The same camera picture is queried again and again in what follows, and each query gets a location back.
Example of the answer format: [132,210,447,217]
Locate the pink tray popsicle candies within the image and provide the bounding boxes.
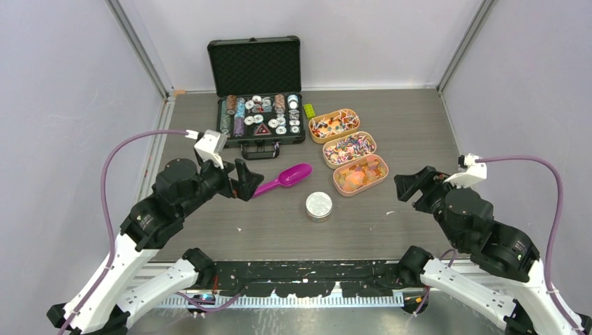
[332,154,389,197]

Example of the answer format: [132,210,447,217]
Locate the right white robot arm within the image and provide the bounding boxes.
[394,162,591,334]

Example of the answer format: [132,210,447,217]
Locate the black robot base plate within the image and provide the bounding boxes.
[190,260,424,298]

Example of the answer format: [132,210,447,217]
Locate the yellow-green small block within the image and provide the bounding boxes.
[303,103,316,119]

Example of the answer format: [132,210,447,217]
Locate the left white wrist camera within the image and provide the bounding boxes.
[185,130,228,169]

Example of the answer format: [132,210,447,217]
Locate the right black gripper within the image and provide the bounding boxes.
[392,163,467,246]

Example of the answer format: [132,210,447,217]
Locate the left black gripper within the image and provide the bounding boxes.
[179,153,264,217]

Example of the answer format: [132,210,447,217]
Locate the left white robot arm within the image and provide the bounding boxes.
[47,158,264,334]

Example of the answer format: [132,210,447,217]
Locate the beige tray swirl lollipops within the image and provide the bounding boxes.
[322,131,377,170]

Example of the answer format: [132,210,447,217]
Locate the black poker chip case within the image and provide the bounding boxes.
[207,36,306,160]

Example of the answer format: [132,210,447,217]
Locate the orange tray with lollipops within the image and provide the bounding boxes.
[308,108,360,144]

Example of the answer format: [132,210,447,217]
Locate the magenta plastic scoop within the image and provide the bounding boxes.
[253,163,313,198]

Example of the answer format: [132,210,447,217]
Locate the clear round plastic jar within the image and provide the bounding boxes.
[306,209,332,223]

